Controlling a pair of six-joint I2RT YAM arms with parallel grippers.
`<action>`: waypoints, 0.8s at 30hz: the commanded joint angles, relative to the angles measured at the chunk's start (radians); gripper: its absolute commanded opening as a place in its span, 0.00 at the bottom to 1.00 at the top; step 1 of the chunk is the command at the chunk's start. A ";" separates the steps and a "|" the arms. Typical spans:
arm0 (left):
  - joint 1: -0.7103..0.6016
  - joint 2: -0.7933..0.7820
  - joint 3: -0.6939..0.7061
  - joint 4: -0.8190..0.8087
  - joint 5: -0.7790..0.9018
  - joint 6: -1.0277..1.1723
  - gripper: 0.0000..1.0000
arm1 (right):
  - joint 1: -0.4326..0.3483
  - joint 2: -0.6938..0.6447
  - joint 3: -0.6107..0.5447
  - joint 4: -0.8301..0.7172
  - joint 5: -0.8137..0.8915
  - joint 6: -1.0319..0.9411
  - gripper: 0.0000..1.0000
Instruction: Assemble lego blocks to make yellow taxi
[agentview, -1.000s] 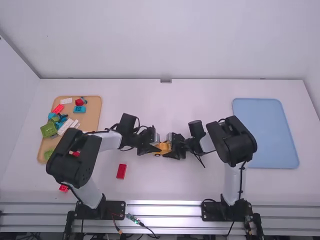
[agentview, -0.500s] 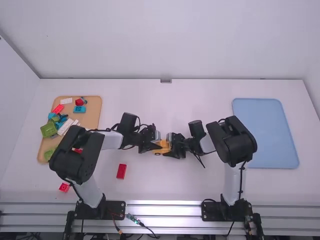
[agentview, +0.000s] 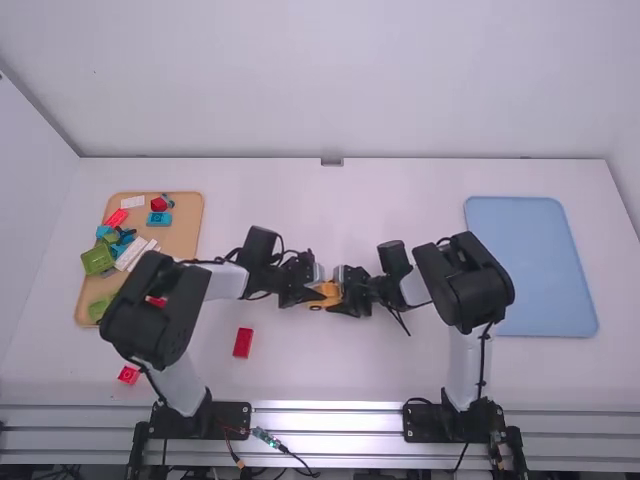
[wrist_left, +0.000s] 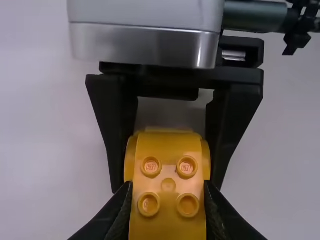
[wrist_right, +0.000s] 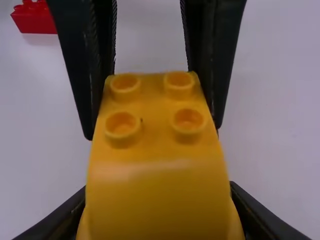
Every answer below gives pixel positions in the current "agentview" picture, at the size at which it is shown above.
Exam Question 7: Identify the black cable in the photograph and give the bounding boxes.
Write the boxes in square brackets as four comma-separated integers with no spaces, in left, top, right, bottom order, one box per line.
[214,234,314,301]
[477,319,494,401]
[387,305,412,337]

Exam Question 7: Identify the large green toy brick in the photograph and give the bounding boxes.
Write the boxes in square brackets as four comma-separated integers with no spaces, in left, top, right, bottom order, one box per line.
[80,243,117,277]

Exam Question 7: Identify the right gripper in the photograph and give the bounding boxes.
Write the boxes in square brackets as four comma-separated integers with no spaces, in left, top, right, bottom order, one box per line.
[344,267,376,319]

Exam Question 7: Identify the tan tray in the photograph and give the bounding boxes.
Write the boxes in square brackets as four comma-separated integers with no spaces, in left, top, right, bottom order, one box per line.
[73,190,205,329]

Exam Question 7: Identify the blue mat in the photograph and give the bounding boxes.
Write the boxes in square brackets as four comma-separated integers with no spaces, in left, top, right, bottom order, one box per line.
[463,195,600,339]

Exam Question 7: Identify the silver rails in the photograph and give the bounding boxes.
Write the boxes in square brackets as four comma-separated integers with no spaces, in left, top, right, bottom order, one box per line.
[0,399,640,471]

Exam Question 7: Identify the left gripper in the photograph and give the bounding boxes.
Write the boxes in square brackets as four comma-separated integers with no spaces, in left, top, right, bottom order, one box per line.
[277,249,321,309]

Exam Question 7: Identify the long red toy brick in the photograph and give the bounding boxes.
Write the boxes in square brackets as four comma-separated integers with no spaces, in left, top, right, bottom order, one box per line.
[232,327,255,359]

